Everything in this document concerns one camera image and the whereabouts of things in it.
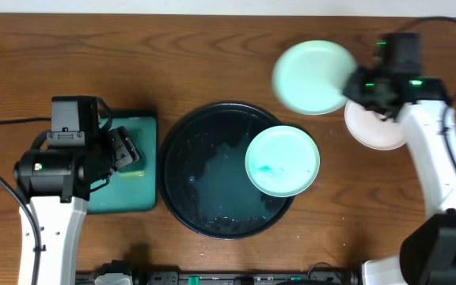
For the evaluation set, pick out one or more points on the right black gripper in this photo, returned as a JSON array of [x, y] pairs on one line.
[[365, 95]]

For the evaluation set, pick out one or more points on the teal plate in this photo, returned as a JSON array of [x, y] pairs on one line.
[[309, 77], [282, 161]]

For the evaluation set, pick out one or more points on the round black serving tray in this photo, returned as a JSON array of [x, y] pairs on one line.
[[202, 177]]

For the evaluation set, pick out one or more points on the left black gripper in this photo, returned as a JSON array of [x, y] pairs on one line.
[[121, 149]]

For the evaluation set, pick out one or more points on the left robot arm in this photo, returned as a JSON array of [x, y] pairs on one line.
[[55, 179]]

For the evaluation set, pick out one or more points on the rectangular black water tray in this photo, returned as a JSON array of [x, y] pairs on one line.
[[131, 194]]

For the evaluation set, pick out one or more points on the white round plate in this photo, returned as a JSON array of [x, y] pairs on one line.
[[370, 129]]

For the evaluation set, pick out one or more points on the green yellow sponge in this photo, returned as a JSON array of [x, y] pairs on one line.
[[130, 171]]

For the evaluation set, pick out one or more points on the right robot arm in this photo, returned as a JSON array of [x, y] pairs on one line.
[[423, 111]]

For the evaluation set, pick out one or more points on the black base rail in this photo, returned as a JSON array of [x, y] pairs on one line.
[[123, 272]]

